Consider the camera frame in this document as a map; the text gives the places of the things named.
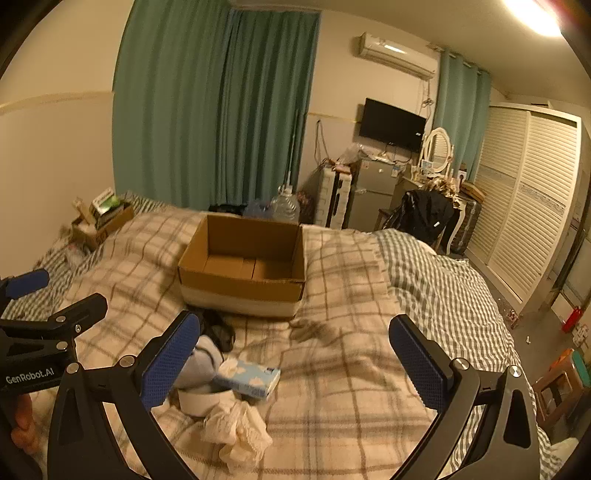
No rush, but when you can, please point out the white tape roll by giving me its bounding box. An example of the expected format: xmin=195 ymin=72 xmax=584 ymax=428
xmin=178 ymin=388 xmax=236 ymax=418

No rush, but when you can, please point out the grey white sock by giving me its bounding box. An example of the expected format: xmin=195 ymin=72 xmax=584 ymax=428
xmin=174 ymin=335 xmax=223 ymax=389

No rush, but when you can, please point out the white plush toy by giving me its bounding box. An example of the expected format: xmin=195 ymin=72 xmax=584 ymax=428
xmin=201 ymin=400 xmax=273 ymax=475

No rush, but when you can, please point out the black sock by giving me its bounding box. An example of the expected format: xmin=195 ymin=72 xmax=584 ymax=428
xmin=197 ymin=309 xmax=235 ymax=353

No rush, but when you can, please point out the person left hand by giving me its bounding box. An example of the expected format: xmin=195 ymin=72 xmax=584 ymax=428
xmin=11 ymin=394 xmax=39 ymax=455

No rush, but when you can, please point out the small plastic bottle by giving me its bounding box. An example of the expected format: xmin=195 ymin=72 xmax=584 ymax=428
xmin=64 ymin=243 xmax=88 ymax=270

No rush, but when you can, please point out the wooden stool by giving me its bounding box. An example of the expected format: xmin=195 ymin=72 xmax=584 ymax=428
xmin=533 ymin=349 xmax=590 ymax=430

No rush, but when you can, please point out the small cardboard box with items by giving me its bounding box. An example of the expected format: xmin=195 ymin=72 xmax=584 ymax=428
xmin=71 ymin=188 xmax=134 ymax=251

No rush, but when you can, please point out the red fire extinguisher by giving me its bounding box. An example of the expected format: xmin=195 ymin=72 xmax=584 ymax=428
xmin=561 ymin=307 xmax=583 ymax=333

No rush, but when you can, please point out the beige plaid blanket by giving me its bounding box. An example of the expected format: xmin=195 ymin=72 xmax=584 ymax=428
xmin=27 ymin=204 xmax=523 ymax=480

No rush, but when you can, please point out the brown cardboard box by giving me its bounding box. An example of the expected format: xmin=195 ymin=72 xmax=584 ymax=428
xmin=177 ymin=213 xmax=305 ymax=319

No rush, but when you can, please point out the white louvered wardrobe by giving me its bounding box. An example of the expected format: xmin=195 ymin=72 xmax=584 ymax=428
xmin=467 ymin=103 xmax=589 ymax=313

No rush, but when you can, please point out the black jacket on chair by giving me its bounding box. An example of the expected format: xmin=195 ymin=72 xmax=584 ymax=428
xmin=384 ymin=190 xmax=455 ymax=246

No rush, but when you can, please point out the large water bottle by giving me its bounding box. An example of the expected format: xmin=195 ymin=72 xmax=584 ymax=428
xmin=270 ymin=185 xmax=300 ymax=224

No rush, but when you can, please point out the green curtain left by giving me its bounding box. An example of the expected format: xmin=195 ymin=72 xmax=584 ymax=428
xmin=112 ymin=1 xmax=321 ymax=210

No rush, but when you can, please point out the green curtain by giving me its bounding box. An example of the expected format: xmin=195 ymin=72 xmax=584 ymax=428
xmin=112 ymin=1 xmax=321 ymax=210
xmin=433 ymin=49 xmax=492 ymax=181

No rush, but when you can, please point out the silver mini fridge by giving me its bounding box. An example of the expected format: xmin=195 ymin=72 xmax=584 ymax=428
xmin=346 ymin=160 xmax=398 ymax=232

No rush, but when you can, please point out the white oval mirror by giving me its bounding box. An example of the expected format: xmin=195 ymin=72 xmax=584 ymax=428
xmin=420 ymin=127 xmax=454 ymax=175

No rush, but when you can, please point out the white suitcase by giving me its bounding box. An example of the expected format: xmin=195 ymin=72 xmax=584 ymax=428
xmin=315 ymin=165 xmax=353 ymax=230

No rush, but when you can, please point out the green curtain right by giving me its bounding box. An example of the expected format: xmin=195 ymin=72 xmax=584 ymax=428
xmin=433 ymin=49 xmax=492 ymax=181

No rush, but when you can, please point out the white air conditioner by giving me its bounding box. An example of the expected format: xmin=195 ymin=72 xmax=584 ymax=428
xmin=359 ymin=32 xmax=438 ymax=80

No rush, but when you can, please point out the ceiling lamp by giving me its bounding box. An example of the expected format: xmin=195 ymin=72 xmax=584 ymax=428
xmin=502 ymin=0 xmax=562 ymax=38

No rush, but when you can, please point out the black wall television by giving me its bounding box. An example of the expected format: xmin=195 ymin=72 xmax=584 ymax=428
xmin=359 ymin=98 xmax=427 ymax=153

